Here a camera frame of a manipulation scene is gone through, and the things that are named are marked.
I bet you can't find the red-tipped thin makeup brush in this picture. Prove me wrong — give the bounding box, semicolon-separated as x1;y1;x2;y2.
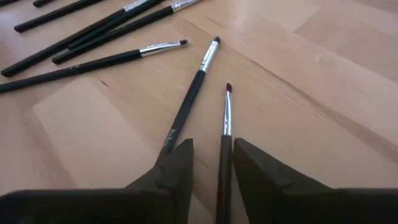
215;82;234;224

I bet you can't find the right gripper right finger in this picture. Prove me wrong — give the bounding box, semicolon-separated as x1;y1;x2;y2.
233;138;398;224

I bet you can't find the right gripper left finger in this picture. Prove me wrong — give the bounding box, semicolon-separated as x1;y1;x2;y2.
0;138;194;224

